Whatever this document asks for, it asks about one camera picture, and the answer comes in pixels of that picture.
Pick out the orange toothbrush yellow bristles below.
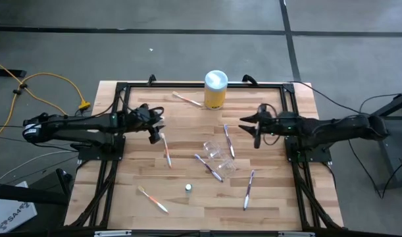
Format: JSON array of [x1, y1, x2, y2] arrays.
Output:
[[137, 185, 170, 214]]

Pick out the white floor cable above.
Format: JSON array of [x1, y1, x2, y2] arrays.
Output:
[[0, 150, 80, 184]]

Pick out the yellow extension cable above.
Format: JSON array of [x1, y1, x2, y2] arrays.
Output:
[[0, 58, 92, 146]]

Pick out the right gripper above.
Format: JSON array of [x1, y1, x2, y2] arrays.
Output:
[[238, 104, 289, 149]]

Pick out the purple white toothbrush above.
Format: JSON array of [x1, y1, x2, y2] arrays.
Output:
[[223, 123, 236, 160], [242, 169, 255, 211], [193, 153, 224, 183]]

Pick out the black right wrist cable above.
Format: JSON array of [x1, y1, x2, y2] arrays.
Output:
[[260, 102, 280, 146]]

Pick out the clear plastic cup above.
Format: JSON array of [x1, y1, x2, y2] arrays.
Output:
[[202, 140, 238, 179]]

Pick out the black stand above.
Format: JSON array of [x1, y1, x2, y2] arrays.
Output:
[[0, 168, 73, 207]]

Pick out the yellow wipes canister white lid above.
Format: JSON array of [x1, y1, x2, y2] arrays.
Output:
[[203, 69, 229, 111]]

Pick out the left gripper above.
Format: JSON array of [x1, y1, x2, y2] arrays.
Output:
[[126, 104, 166, 145]]

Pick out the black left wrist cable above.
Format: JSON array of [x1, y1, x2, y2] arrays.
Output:
[[116, 92, 165, 117]]

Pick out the silver aluminium bracket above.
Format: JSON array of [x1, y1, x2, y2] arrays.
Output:
[[278, 230, 315, 237], [93, 230, 132, 237]]

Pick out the black flat bar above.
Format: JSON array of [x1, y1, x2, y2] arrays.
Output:
[[0, 68, 27, 78]]

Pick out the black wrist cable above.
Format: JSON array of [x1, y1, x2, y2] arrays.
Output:
[[260, 102, 280, 146], [116, 92, 165, 117]]

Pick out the white printed box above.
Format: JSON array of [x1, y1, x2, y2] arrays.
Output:
[[0, 180, 38, 234]]

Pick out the dark grey side table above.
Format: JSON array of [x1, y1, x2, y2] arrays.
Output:
[[351, 89, 402, 192]]

